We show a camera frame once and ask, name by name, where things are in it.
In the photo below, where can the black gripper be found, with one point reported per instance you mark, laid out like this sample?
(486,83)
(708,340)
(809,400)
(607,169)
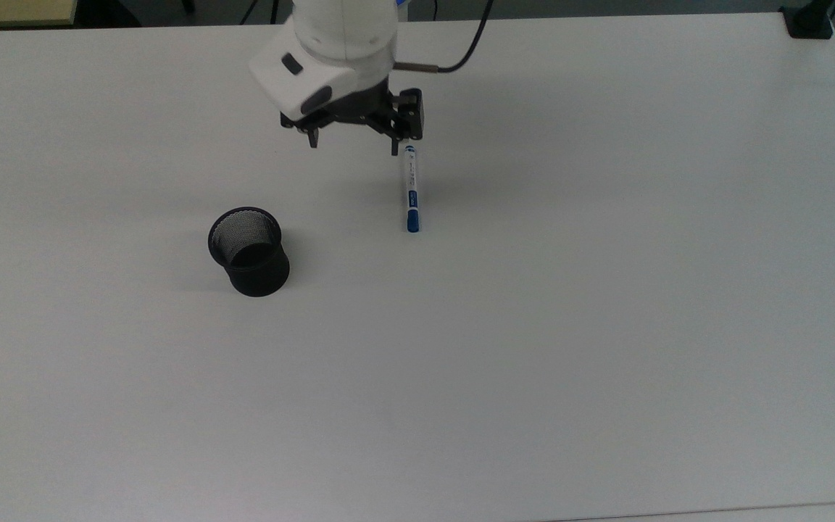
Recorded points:
(359,109)

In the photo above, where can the white marker with blue cap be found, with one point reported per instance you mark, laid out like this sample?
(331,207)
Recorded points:
(412,188)

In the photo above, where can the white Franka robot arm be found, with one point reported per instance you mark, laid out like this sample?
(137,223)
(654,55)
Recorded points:
(345,29)

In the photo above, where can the black mesh pen cup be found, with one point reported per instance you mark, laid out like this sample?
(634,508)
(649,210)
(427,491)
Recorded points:
(258,275)

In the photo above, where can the beige wooden board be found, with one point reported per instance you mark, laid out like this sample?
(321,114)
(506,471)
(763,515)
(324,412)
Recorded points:
(11,11)

